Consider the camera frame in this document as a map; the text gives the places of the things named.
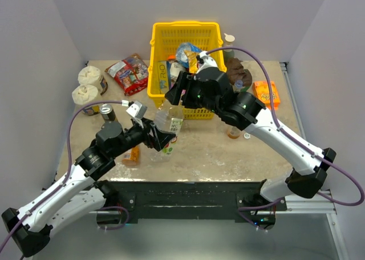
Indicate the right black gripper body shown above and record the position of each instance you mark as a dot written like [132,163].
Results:
[193,97]

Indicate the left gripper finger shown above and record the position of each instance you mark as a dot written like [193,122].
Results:
[149,135]
[160,138]

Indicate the green soap dispenser bottle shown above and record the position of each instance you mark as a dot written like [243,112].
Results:
[228,42]

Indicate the crushed clear plastic bottle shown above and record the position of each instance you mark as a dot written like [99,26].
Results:
[238,86]

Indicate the yellow Lays chips bag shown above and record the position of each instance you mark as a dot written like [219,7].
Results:
[192,60]

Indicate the orange snack box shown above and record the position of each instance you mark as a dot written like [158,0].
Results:
[261,91]

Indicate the black drink can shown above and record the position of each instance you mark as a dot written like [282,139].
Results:
[107,112]

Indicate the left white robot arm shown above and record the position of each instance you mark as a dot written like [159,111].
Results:
[30,226]

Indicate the rear toilet paper roll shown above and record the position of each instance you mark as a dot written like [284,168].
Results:
[92,75]

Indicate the aluminium frame rail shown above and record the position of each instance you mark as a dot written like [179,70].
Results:
[308,183]

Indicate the clear water bottle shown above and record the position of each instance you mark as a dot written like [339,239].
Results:
[168,118]

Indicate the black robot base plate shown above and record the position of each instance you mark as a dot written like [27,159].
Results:
[135,201]

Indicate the blue plastic bag in basket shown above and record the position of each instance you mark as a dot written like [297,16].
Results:
[181,57]

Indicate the small orange juice bottle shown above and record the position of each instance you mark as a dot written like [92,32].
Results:
[131,157]

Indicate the front toilet paper roll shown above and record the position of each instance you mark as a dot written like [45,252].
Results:
[85,94]

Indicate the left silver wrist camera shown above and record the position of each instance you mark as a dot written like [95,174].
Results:
[137,110]

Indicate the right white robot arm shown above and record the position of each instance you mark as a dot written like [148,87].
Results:
[249,114]

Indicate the blue RIO box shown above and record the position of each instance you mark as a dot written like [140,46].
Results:
[164,76]

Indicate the orange label tea bottle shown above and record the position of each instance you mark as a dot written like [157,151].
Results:
[233,132]

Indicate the toilet paper roll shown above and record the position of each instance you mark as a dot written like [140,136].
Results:
[92,75]
[85,94]

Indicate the white paper roll in basket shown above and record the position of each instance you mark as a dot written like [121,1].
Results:
[175,69]

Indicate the red snack bag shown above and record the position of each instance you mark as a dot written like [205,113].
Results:
[131,74]

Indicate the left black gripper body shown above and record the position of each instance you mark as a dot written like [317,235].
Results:
[134,136]

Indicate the yellow plastic basket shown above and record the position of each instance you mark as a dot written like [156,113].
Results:
[166,38]

